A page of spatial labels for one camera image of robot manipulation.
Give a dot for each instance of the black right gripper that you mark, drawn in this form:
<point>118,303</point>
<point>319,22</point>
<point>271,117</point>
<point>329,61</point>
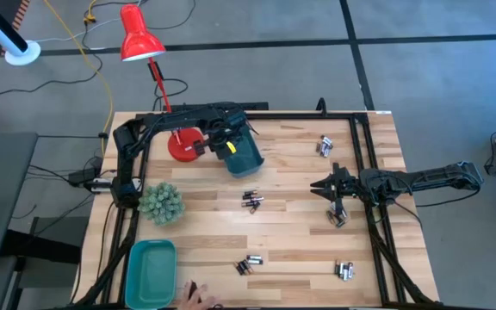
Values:
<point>351,185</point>

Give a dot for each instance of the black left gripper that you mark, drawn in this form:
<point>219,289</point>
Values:
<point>218,142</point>

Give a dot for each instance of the dark blue-grey plastic bin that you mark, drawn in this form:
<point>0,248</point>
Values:
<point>246,161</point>

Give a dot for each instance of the teal plastic bin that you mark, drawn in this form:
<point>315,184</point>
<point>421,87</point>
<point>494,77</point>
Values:
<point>151,275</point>

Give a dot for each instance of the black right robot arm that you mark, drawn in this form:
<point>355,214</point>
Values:
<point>429,177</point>

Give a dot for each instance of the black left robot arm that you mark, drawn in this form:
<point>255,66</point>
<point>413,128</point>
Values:
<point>166,118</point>

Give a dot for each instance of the red desk lamp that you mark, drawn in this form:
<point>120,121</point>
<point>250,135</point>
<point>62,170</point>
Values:
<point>185,146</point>

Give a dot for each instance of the succulent in grey patterned pot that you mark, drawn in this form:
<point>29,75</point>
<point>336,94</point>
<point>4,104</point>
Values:
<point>162,203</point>

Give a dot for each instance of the black power brick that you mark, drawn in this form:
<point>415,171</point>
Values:
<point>82,176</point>

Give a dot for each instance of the small black device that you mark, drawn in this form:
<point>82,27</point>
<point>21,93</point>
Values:
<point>194,290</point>

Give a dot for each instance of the person's hand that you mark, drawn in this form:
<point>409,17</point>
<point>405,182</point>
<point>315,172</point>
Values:
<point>192,303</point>

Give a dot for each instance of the white pole with round base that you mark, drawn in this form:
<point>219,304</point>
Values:
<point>23,53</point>

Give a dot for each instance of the dark grey side table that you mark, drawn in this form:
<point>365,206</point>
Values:
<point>2,194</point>

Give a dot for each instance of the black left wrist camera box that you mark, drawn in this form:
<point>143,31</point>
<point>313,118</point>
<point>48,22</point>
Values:
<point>236,118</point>

